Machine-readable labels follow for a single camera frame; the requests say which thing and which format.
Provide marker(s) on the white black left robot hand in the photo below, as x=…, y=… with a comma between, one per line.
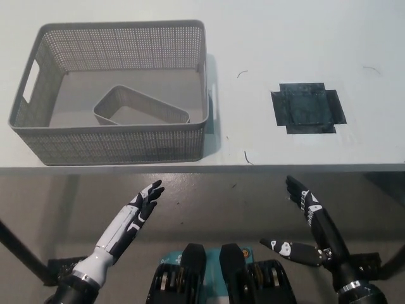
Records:
x=120, y=231

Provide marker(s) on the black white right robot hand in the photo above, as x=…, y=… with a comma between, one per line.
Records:
x=329, y=234

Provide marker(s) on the small grey perforated basket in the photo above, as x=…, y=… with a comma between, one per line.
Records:
x=126, y=98

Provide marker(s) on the black metal table leg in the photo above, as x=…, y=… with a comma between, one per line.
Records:
x=395, y=258
x=23, y=250

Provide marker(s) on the large grey perforated basket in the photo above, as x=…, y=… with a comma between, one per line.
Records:
x=126, y=145

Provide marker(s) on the black teal robot torso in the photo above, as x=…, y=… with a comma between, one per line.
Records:
x=234, y=278

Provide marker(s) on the black tape patch on table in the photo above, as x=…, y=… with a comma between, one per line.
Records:
x=307, y=107

